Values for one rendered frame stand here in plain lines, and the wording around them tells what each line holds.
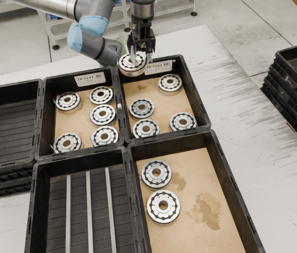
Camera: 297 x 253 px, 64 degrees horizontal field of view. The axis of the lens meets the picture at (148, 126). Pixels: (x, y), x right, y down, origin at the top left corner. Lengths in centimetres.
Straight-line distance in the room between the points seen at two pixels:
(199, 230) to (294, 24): 279
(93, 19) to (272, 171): 84
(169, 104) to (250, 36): 205
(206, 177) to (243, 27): 240
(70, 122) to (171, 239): 59
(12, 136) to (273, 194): 104
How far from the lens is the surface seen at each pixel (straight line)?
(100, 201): 84
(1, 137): 113
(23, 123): 112
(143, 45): 83
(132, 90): 108
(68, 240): 82
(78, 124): 101
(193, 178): 84
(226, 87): 129
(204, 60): 142
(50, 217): 87
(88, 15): 73
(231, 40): 283
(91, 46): 117
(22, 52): 310
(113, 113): 97
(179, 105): 100
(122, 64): 93
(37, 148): 88
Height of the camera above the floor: 160
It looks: 55 degrees down
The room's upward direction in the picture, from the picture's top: 6 degrees counter-clockwise
